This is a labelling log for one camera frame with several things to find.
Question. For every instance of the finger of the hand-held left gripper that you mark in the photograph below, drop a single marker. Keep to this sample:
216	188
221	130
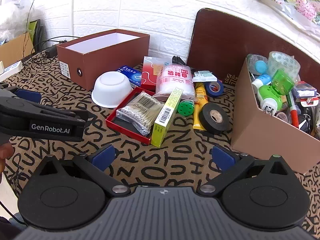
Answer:
27	95
50	111

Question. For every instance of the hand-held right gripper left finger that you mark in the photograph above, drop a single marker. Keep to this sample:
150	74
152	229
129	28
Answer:
103	155

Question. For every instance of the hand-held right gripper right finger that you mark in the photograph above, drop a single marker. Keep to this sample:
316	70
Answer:
222	157

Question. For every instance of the red shallow tray box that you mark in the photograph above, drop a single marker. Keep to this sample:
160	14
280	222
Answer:
120	125

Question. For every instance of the bag of cotton swabs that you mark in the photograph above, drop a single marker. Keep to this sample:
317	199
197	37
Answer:
140	112

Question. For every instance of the brown cardboard box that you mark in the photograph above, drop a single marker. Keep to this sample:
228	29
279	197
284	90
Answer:
100	65

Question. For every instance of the yellow-green carton box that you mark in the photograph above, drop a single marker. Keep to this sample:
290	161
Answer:
166	115

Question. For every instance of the clear container blue lid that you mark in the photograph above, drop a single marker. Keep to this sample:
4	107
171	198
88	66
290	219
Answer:
260	66

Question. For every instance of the person's left hand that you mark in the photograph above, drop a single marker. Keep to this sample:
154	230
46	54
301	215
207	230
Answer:
5	151

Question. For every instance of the black tape roll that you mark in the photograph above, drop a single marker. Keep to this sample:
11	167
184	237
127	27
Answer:
208	123

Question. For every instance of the letter print tablecloth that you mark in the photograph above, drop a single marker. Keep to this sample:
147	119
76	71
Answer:
180	155

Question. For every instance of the tan cardboard box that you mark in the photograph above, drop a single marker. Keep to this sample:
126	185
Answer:
260	135

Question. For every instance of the plain cardboard carton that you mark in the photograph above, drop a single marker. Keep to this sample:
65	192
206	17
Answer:
15	48

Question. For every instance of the yellow tube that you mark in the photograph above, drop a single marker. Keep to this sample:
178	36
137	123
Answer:
200	100

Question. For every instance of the green round perforated cap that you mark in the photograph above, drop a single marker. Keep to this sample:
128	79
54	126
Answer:
185	108

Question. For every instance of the green black folding chair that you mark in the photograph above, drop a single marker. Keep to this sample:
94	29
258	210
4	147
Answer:
33	30

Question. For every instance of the white bowl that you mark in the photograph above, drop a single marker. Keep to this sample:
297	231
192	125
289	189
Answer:
112	87

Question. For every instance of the blue tape roll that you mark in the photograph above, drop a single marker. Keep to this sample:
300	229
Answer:
220	87

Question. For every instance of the green white plug-in device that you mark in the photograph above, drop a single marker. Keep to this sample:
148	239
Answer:
268	100

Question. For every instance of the clear plastic bag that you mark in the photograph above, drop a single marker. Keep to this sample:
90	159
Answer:
12	17

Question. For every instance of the white green sachet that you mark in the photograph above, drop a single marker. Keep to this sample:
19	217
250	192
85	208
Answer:
203	76

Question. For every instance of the red marker pen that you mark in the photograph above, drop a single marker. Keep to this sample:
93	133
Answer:
293	112

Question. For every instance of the blue packet box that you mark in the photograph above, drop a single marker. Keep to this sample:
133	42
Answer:
130	73

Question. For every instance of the white bottle blue cap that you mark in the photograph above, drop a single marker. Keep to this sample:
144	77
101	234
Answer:
262	80

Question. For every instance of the black key fob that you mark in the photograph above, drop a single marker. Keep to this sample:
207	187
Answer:
305	122

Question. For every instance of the pink printed plastic bag pack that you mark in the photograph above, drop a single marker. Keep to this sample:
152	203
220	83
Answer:
175	80

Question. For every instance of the red and white flat box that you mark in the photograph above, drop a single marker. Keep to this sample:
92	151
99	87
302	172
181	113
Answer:
150	72

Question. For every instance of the green transparent cup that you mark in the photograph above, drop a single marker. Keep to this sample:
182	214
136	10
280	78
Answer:
282	81

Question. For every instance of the clear blister pack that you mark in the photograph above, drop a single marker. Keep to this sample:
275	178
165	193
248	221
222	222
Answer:
305	91

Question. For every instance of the clear tape roll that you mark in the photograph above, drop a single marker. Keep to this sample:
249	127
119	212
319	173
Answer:
283	62

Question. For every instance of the dark brown board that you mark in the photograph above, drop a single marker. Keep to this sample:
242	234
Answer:
225	40

